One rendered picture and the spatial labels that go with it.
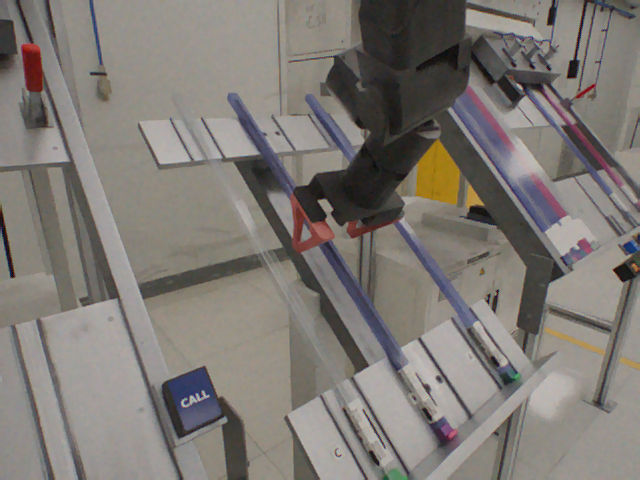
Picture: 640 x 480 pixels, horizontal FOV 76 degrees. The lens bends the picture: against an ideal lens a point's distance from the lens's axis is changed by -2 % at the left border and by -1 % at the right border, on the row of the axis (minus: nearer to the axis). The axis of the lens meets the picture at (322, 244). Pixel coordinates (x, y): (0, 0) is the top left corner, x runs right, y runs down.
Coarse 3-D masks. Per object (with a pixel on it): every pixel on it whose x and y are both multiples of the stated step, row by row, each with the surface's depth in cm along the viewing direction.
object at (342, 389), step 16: (176, 96) 52; (192, 112) 51; (192, 128) 50; (208, 144) 50; (208, 160) 48; (224, 176) 48; (224, 192) 47; (240, 208) 46; (240, 224) 46; (256, 224) 46; (256, 240) 44; (272, 256) 44; (272, 272) 43; (288, 288) 43; (288, 304) 42; (304, 320) 41; (304, 336) 41; (320, 336) 41; (320, 352) 40; (336, 368) 40; (336, 384) 39; (352, 400) 38
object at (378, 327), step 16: (240, 112) 56; (256, 128) 55; (256, 144) 55; (272, 160) 53; (288, 176) 52; (288, 192) 51; (304, 224) 50; (336, 256) 48; (336, 272) 48; (352, 288) 46; (368, 304) 46; (368, 320) 45; (384, 336) 44; (400, 352) 44; (400, 368) 43; (448, 432) 41
